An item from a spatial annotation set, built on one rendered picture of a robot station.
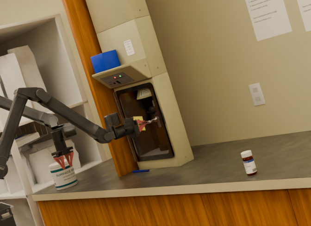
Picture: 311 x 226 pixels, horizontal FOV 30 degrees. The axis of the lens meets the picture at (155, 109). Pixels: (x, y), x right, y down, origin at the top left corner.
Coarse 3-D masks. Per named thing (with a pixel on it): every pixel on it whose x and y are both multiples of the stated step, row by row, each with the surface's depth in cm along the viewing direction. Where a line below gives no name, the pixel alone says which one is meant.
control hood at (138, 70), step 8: (128, 64) 281; (136, 64) 283; (144, 64) 286; (104, 72) 295; (112, 72) 292; (120, 72) 290; (128, 72) 288; (136, 72) 285; (144, 72) 286; (136, 80) 293
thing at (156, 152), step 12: (144, 84) 292; (120, 96) 308; (132, 96) 301; (144, 96) 294; (132, 108) 304; (144, 108) 297; (156, 108) 290; (144, 132) 302; (156, 132) 296; (144, 144) 305; (156, 144) 298; (168, 144) 292; (144, 156) 308; (156, 156) 301; (168, 156) 294
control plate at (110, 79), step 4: (108, 76) 298; (112, 76) 296; (116, 76) 295; (120, 76) 294; (124, 76) 292; (128, 76) 291; (104, 80) 303; (108, 80) 301; (112, 80) 300; (116, 80) 299; (120, 80) 297; (128, 80) 295; (132, 80) 294; (108, 84) 306; (112, 84) 304; (116, 84) 303; (120, 84) 302
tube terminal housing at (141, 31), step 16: (144, 16) 291; (112, 32) 300; (128, 32) 292; (144, 32) 289; (112, 48) 303; (144, 48) 288; (160, 64) 293; (144, 80) 293; (160, 80) 292; (160, 96) 290; (176, 112) 296; (176, 128) 295; (176, 144) 293; (160, 160) 302; (176, 160) 293
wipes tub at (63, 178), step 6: (66, 162) 330; (54, 168) 329; (60, 168) 329; (66, 168) 330; (72, 168) 334; (54, 174) 330; (60, 174) 329; (66, 174) 330; (72, 174) 332; (54, 180) 332; (60, 180) 329; (66, 180) 330; (72, 180) 331; (60, 186) 330; (66, 186) 330
